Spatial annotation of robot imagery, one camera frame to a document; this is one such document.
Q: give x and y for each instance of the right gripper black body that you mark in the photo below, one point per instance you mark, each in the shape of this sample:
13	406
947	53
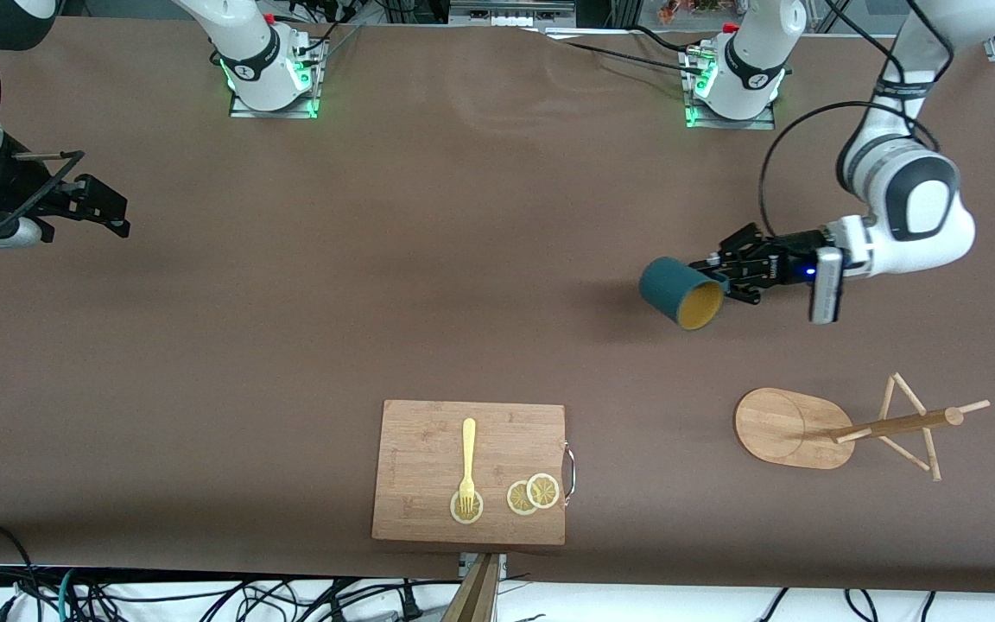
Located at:
3	187

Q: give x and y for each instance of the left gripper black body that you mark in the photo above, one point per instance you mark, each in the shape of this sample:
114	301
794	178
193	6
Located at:
789	253

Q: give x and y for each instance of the teal mug with yellow interior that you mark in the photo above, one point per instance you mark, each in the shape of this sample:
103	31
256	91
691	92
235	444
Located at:
670	289

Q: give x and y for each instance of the left white Franka arm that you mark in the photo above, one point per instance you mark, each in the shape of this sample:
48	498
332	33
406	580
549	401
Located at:
912	199

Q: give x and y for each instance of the right white Franka arm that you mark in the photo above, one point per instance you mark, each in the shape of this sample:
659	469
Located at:
247	52

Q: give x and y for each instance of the wooden mug rack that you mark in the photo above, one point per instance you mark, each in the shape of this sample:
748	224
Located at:
778	428

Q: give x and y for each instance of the brown table cover mat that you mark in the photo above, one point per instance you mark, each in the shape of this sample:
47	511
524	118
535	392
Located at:
463	216

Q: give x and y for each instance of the yellow plastic fork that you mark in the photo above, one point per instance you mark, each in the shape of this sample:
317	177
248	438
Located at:
468	449

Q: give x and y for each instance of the lemon slice under fork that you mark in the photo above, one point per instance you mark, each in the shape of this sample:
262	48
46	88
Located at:
456	511

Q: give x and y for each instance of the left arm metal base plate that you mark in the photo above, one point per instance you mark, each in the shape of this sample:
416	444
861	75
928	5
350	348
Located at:
761	121

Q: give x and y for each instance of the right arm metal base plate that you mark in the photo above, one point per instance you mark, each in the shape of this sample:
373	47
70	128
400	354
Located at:
243	108

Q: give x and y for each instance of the wooden post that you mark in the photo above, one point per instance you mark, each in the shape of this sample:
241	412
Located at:
473	596

